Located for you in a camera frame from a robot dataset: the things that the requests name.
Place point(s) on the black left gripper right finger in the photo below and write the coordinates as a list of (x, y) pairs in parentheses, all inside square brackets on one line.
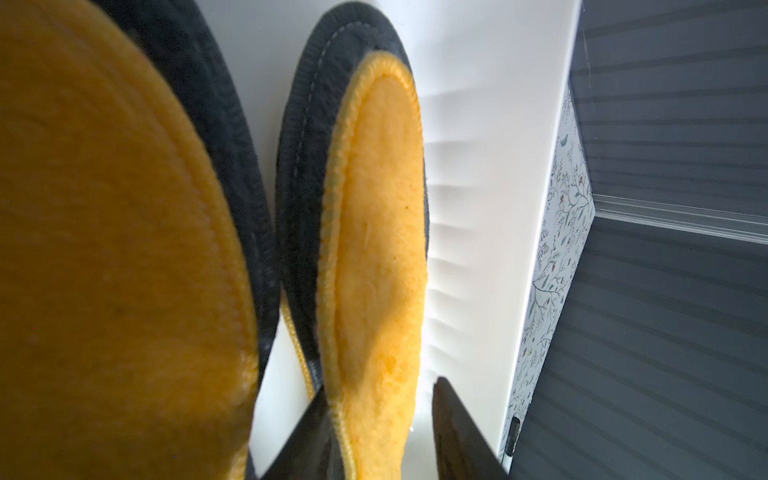
[(461, 451)]

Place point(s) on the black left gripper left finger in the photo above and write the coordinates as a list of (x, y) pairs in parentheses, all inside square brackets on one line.
[(312, 451)]

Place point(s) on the grey fleece insole front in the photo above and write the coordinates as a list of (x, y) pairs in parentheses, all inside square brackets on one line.
[(176, 38)]

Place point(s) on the orange insole box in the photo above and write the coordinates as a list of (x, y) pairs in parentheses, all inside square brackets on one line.
[(290, 327)]

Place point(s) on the orange insole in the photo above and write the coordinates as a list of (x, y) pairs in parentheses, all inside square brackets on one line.
[(128, 336), (372, 267)]

